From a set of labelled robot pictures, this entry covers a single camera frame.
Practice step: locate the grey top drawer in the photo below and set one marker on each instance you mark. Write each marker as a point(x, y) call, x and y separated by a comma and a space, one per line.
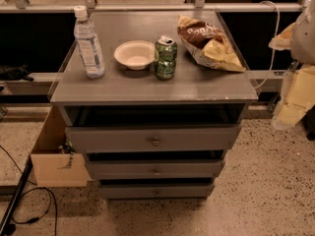
point(134, 139)

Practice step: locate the grey middle drawer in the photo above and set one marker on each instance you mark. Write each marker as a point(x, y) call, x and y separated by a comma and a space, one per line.
point(155, 169)

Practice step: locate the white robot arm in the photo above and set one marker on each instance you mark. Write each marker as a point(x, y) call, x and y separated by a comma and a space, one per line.
point(303, 39)

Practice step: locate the grey drawer cabinet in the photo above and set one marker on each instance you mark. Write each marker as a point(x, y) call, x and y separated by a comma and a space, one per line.
point(195, 97)

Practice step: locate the grey drawer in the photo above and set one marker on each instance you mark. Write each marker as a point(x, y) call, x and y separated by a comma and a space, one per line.
point(155, 169)
point(134, 139)
point(155, 191)

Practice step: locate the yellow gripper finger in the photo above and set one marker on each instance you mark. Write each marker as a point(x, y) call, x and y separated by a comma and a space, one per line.
point(282, 41)
point(297, 97)

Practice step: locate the metal railing frame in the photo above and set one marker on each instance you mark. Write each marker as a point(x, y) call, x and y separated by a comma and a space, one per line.
point(15, 47)

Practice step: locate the white paper bowl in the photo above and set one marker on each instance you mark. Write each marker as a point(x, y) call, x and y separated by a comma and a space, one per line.
point(135, 55)

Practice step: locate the brown yellow chip bag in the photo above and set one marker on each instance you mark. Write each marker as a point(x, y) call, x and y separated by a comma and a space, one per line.
point(208, 45)

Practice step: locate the green soda can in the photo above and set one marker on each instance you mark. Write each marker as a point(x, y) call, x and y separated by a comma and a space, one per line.
point(165, 58)

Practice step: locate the cardboard box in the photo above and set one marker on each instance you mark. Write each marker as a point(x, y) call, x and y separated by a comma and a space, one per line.
point(52, 165)

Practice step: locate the black object on ledge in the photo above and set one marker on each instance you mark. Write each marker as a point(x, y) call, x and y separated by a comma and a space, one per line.
point(15, 73)

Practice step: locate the clear plastic water bottle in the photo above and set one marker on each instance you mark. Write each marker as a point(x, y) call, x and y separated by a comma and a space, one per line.
point(88, 43)

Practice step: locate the grey bottom drawer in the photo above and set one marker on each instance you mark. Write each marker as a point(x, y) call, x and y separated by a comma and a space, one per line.
point(155, 191)

